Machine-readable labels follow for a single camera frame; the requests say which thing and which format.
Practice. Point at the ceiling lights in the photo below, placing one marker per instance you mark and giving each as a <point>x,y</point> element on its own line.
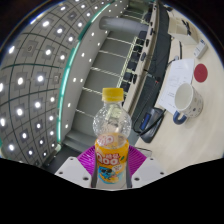
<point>40,78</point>

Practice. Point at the black marker pen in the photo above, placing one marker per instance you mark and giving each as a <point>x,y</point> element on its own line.
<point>186,27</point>

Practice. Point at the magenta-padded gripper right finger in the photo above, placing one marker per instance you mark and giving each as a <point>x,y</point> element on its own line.
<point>148,170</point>

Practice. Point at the flat round red coaster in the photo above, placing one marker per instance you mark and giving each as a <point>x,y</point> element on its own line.
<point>201,72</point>

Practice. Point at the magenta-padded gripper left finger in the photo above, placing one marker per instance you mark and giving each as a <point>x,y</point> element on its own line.
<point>70,170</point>

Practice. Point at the white remote control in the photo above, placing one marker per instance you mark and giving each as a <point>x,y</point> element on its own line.
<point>201,49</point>

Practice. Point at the white printed paper sheet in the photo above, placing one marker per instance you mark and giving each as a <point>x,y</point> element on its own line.
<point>178,75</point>

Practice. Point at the yellow-capped orange-label drink bottle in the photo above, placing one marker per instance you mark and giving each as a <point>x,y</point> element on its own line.
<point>111,160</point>

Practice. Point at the row of black office chairs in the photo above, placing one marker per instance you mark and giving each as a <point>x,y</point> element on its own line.
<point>136,50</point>

